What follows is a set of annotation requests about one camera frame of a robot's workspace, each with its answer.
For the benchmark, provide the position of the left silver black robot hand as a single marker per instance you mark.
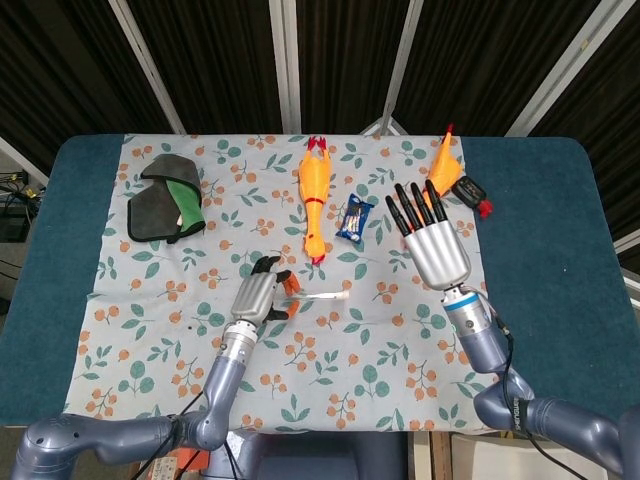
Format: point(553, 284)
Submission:
point(255, 297)

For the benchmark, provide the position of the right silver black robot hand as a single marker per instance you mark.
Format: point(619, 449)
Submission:
point(440, 255)

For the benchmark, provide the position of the clear glass test tube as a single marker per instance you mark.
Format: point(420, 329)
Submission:
point(320, 296)

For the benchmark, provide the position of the white rubber stopper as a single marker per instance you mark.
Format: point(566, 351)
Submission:
point(344, 296)

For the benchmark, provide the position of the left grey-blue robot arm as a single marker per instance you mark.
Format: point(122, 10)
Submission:
point(225, 385)

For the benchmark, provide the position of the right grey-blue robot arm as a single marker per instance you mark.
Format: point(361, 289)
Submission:
point(480, 340)

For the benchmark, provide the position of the black device with red cap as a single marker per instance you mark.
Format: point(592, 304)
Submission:
point(467, 190)

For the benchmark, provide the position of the yellow rubber chicken toy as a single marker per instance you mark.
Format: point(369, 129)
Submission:
point(314, 190)
point(445, 170)

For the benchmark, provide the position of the blue snack packet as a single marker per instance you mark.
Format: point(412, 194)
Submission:
point(354, 220)

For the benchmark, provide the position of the blue felt table cover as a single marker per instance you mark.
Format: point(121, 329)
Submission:
point(540, 250)

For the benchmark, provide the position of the floral fruit print tablecloth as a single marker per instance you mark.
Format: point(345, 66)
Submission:
point(350, 360)

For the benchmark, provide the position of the grey green folded cloth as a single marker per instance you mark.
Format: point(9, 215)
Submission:
point(155, 210)

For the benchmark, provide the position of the grey robot torso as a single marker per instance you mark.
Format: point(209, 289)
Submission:
point(310, 457)

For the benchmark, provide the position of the orange printed box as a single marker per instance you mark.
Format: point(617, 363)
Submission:
point(185, 462)

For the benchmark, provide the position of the white cardboard box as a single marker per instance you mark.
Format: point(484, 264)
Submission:
point(490, 457)

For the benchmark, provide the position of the white partition frame post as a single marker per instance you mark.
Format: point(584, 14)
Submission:
point(150, 70)
point(402, 65)
point(560, 65)
point(284, 65)

